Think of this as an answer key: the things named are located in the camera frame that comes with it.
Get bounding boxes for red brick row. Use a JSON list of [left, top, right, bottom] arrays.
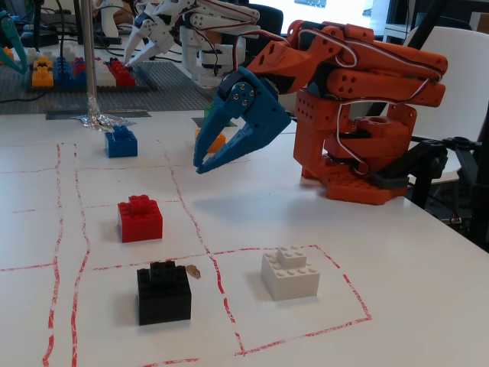
[[108, 57, 138, 88]]

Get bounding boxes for yellow brick stack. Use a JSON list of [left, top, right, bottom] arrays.
[[31, 56, 55, 88]]

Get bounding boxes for white chair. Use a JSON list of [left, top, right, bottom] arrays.
[[403, 25, 489, 184]]

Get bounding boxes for grey lego baseplate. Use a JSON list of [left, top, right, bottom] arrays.
[[0, 60, 215, 115]]

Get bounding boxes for black diagonal pole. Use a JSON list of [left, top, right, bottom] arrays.
[[410, 0, 459, 50]]

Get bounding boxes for blue brick stack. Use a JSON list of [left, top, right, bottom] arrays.
[[53, 57, 87, 88]]

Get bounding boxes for black table clamp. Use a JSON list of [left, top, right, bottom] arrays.
[[368, 139, 449, 191], [442, 135, 489, 230]]

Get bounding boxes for white handle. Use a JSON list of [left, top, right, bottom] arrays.
[[93, 0, 122, 39]]

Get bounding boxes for blue lego block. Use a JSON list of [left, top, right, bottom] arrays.
[[104, 125, 139, 158]]

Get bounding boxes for black lego block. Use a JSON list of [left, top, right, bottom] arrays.
[[136, 260, 193, 326]]

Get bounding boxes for white brick row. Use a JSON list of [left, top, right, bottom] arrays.
[[94, 59, 116, 87]]

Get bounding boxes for white lego block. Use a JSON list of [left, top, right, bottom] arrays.
[[261, 245, 321, 302]]

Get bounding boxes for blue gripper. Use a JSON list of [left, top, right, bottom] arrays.
[[193, 67, 292, 175]]

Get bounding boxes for crumpled aluminium foil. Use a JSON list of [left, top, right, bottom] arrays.
[[70, 93, 137, 133]]

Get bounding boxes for metal pole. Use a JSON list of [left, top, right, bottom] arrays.
[[80, 0, 97, 115]]

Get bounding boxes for long arm servo cable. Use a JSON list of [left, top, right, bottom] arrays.
[[335, 41, 449, 179]]

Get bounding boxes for black stand post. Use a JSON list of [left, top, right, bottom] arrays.
[[33, 0, 44, 47]]

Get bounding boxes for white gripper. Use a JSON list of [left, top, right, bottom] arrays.
[[125, 0, 199, 68]]

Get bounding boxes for yellow lego block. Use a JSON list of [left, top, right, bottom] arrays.
[[194, 128, 227, 154]]

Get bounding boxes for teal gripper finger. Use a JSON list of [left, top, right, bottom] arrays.
[[0, 10, 28, 74]]

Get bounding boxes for wrist servo cable loop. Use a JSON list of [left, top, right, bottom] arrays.
[[296, 27, 359, 69]]

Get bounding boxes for red lego block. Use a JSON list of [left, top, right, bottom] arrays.
[[117, 194, 164, 244]]

